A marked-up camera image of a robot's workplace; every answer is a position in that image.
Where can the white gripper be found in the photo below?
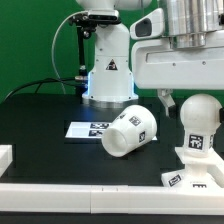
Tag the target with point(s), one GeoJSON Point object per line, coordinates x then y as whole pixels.
{"type": "Point", "coordinates": [156, 66]}

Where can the white lamp bulb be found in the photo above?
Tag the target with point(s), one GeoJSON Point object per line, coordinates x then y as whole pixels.
{"type": "Point", "coordinates": [200, 118]}

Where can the white lamp base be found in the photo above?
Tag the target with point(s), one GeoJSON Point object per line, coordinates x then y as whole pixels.
{"type": "Point", "coordinates": [200, 171]}

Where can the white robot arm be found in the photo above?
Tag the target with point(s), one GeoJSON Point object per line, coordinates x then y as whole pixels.
{"type": "Point", "coordinates": [185, 24]}

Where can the white lamp shade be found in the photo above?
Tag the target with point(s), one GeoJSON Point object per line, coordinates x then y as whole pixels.
{"type": "Point", "coordinates": [133, 114]}

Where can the white paper marker sheet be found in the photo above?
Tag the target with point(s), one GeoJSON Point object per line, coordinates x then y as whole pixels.
{"type": "Point", "coordinates": [86, 129]}

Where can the white left wall block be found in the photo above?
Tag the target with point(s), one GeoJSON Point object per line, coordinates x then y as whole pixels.
{"type": "Point", "coordinates": [6, 158]}

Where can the white front wall bar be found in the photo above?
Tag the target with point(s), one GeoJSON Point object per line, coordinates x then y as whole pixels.
{"type": "Point", "coordinates": [110, 199]}

